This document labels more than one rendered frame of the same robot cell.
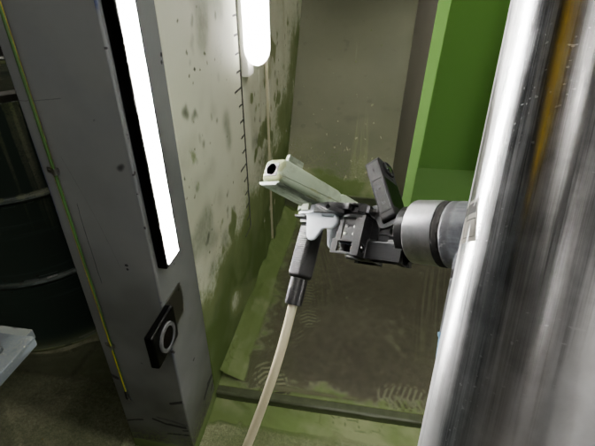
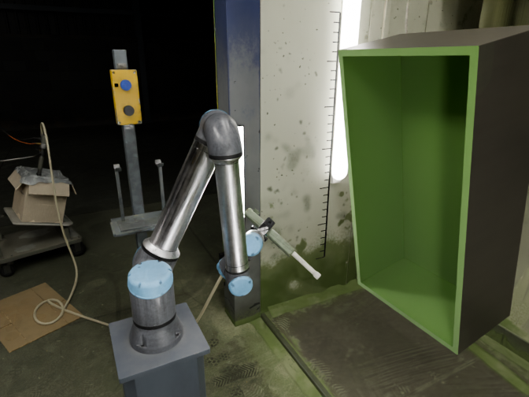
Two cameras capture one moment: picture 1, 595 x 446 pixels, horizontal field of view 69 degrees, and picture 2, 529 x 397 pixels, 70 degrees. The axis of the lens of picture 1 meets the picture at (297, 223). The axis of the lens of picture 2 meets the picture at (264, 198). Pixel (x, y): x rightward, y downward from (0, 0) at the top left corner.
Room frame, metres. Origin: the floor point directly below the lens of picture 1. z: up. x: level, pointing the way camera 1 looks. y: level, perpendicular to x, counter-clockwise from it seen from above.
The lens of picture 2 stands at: (-0.35, -1.40, 1.59)
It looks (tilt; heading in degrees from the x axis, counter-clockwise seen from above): 20 degrees down; 53
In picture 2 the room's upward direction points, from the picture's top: straight up
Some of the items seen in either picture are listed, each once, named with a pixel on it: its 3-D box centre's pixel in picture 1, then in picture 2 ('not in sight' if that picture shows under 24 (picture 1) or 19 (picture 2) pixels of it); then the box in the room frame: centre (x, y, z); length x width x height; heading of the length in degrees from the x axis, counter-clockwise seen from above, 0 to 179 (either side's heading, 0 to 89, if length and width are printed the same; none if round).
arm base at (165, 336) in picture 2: not in sight; (155, 324); (0.01, -0.26, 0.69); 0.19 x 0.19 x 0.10
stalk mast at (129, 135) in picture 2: not in sight; (138, 206); (0.25, 0.59, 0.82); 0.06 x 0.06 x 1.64; 80
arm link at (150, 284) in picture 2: not in sight; (152, 290); (0.01, -0.26, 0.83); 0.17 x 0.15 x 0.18; 69
